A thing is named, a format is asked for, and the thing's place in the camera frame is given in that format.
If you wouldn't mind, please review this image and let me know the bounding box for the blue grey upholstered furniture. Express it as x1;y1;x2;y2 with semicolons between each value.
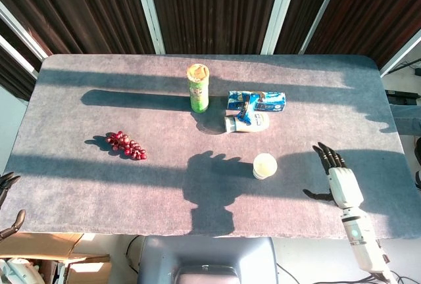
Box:
389;104;421;137

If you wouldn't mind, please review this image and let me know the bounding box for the cream plastic bottle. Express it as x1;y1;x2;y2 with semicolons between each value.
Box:
224;112;270;133

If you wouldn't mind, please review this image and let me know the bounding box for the blue cookie box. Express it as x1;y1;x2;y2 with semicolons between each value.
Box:
227;90;286;113

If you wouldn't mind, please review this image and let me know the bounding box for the white frame post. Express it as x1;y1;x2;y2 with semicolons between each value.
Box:
298;0;346;55
260;0;302;55
379;30;421;78
131;0;166;55
0;0;49;62

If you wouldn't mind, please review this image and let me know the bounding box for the blue grey table cloth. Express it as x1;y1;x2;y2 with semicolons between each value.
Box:
0;54;421;240

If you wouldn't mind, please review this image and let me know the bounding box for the black cable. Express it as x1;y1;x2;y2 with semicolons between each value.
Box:
126;235;143;273
276;262;421;284

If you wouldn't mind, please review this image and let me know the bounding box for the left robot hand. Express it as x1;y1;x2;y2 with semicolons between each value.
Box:
0;171;26;242

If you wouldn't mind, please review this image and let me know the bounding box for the brown cardboard box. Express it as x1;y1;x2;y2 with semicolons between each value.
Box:
0;231;111;284

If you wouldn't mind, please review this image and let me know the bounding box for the white paper cup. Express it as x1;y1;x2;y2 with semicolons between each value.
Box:
252;153;278;181

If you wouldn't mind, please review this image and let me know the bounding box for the red grape bunch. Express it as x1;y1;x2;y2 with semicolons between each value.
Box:
105;130;148;161

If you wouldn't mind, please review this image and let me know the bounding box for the torn blue cookie wrapper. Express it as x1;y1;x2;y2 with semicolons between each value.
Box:
235;92;266;124

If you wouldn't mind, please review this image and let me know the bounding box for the grey robot torso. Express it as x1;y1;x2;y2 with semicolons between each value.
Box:
137;235;279;284

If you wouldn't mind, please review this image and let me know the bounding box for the green chips can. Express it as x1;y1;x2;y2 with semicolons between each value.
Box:
186;63;211;114

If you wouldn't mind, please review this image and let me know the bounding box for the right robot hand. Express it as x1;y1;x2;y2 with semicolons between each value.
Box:
303;141;364;210

